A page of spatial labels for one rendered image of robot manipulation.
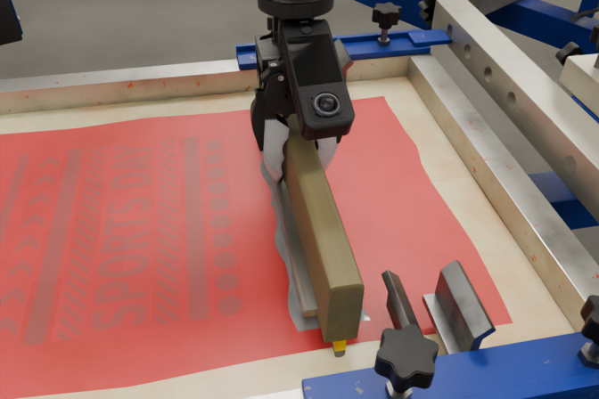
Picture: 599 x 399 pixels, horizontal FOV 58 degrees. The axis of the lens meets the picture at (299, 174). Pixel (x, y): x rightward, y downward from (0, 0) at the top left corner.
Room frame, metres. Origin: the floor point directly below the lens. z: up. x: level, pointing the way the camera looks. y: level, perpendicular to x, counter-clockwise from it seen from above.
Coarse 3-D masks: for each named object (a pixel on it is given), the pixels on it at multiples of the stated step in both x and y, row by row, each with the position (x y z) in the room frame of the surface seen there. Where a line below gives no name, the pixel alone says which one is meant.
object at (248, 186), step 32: (96, 128) 0.62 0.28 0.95; (128, 128) 0.62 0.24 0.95; (160, 128) 0.62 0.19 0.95; (192, 128) 0.62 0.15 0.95; (224, 128) 0.62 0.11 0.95; (352, 128) 0.62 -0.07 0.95; (384, 128) 0.62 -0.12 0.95; (0, 160) 0.55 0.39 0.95; (256, 160) 0.55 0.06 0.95; (352, 160) 0.55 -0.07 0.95; (384, 160) 0.55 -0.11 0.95; (416, 160) 0.55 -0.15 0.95; (0, 192) 0.48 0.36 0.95; (256, 192) 0.48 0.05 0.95
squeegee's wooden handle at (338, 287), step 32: (288, 160) 0.44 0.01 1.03; (320, 160) 0.43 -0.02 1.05; (288, 192) 0.44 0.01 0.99; (320, 192) 0.37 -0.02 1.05; (320, 224) 0.33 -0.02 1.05; (320, 256) 0.30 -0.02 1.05; (352, 256) 0.30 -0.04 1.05; (320, 288) 0.29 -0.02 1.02; (352, 288) 0.27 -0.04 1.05; (320, 320) 0.28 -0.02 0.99; (352, 320) 0.27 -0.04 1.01
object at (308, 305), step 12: (276, 192) 0.45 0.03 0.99; (288, 204) 0.43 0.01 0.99; (288, 216) 0.41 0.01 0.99; (288, 228) 0.39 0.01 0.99; (288, 240) 0.37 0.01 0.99; (300, 252) 0.36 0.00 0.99; (300, 264) 0.34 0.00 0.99; (300, 276) 0.33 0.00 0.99; (300, 288) 0.31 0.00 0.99; (300, 300) 0.30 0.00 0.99; (312, 300) 0.30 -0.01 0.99; (312, 312) 0.29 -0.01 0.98
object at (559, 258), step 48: (0, 96) 0.65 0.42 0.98; (48, 96) 0.67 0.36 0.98; (96, 96) 0.68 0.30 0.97; (144, 96) 0.69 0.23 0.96; (192, 96) 0.70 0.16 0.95; (432, 96) 0.66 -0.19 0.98; (480, 144) 0.53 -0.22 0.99; (528, 192) 0.44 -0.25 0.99; (528, 240) 0.39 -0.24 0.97; (576, 240) 0.37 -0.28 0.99; (576, 288) 0.31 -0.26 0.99
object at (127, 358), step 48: (384, 192) 0.48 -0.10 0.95; (432, 192) 0.48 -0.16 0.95; (240, 240) 0.41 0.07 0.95; (384, 240) 0.41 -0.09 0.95; (432, 240) 0.41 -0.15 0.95; (288, 288) 0.34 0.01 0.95; (384, 288) 0.34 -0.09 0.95; (432, 288) 0.34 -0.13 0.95; (480, 288) 0.34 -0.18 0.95; (96, 336) 0.29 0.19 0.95; (144, 336) 0.29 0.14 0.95; (192, 336) 0.29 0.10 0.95; (240, 336) 0.29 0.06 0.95; (288, 336) 0.29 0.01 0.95; (0, 384) 0.24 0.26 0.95; (48, 384) 0.24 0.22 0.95; (96, 384) 0.24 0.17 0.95
